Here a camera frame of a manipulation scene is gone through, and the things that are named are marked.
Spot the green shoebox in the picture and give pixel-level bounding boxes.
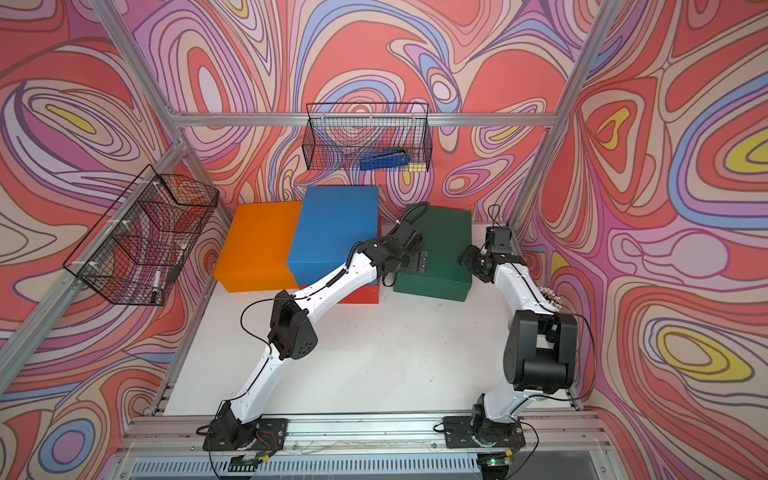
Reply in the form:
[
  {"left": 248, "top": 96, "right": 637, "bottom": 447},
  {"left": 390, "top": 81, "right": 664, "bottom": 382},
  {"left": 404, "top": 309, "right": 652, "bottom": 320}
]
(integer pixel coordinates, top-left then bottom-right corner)
[{"left": 393, "top": 206, "right": 472, "bottom": 302}]

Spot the red shoebox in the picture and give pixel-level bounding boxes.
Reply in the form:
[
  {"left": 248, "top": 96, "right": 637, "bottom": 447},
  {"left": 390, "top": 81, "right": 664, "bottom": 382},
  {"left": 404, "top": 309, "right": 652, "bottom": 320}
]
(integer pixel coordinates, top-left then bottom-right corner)
[{"left": 299, "top": 215, "right": 383, "bottom": 305}]

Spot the blue shoebox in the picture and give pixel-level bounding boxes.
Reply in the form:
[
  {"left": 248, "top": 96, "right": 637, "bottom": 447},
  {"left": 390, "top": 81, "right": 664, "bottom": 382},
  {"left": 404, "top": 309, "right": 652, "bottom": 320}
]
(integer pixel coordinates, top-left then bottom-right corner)
[{"left": 287, "top": 186, "right": 379, "bottom": 286}]

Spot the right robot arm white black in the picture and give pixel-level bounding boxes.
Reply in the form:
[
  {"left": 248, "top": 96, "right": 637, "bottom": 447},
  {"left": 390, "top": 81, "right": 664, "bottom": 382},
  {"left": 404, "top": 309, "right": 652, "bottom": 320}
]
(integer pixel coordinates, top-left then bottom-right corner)
[{"left": 459, "top": 226, "right": 580, "bottom": 446}]

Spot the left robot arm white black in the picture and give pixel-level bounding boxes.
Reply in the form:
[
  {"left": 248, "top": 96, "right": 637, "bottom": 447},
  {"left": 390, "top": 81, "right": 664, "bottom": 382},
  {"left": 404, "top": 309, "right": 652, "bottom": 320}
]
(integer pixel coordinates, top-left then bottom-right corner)
[{"left": 197, "top": 202, "right": 430, "bottom": 452}]

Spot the cup of pencils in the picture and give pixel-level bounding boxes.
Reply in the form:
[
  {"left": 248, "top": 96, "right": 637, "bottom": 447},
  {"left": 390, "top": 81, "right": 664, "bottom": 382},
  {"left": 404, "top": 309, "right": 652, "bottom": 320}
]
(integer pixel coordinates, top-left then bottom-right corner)
[{"left": 539, "top": 287, "right": 562, "bottom": 312}]

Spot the yellow item in basket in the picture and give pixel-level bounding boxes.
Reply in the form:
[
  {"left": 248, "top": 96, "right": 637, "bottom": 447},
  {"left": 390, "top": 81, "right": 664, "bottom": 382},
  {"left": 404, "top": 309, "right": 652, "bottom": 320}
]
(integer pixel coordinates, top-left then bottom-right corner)
[{"left": 401, "top": 163, "right": 429, "bottom": 173}]

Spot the blue tool in basket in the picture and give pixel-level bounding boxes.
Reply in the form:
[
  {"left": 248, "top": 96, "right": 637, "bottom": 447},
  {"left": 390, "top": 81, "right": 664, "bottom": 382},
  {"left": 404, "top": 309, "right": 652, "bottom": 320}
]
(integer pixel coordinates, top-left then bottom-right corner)
[{"left": 358, "top": 148, "right": 411, "bottom": 171}]

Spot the orange shoebox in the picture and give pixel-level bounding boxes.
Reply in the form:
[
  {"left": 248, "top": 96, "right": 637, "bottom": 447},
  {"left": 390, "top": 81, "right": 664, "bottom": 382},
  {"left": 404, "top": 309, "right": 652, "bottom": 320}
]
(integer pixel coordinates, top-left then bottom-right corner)
[{"left": 214, "top": 201, "right": 302, "bottom": 293}]

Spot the marker pen in basket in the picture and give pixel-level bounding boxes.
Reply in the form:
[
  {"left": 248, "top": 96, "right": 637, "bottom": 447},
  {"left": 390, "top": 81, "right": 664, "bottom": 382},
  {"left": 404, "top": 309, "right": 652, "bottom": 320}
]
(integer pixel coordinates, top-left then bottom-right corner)
[{"left": 150, "top": 270, "right": 161, "bottom": 304}]

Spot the black wire basket back wall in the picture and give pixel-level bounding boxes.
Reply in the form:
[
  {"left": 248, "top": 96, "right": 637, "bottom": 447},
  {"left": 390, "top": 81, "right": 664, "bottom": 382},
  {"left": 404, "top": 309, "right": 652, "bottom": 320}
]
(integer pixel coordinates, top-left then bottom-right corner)
[{"left": 302, "top": 101, "right": 433, "bottom": 173}]

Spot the black wire basket wall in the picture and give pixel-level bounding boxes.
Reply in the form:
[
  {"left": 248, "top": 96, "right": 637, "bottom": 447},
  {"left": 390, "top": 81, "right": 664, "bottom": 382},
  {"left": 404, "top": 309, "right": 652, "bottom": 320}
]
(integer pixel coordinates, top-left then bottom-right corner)
[
  {"left": 302, "top": 101, "right": 433, "bottom": 173},
  {"left": 62, "top": 166, "right": 219, "bottom": 307}
]

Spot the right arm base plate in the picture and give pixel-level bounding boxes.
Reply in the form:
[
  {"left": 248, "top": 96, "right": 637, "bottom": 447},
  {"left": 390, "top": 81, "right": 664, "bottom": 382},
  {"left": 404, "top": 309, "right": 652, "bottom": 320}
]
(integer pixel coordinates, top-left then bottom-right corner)
[{"left": 433, "top": 415, "right": 526, "bottom": 452}]

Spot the aluminium front rail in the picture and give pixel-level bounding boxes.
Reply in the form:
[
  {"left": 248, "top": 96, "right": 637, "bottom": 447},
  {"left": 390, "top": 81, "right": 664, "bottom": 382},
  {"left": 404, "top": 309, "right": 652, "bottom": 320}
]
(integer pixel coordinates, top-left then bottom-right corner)
[{"left": 102, "top": 409, "right": 629, "bottom": 479}]

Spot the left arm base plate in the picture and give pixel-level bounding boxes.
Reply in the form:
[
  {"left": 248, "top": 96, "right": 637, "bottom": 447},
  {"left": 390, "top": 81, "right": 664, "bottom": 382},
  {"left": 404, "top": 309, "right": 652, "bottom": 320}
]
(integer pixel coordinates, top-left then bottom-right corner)
[{"left": 196, "top": 418, "right": 289, "bottom": 454}]

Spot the black wire basket left wall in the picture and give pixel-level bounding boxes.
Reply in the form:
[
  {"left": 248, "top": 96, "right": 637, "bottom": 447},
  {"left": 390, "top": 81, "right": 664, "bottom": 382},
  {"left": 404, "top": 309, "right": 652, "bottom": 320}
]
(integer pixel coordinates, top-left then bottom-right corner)
[{"left": 62, "top": 166, "right": 219, "bottom": 307}]

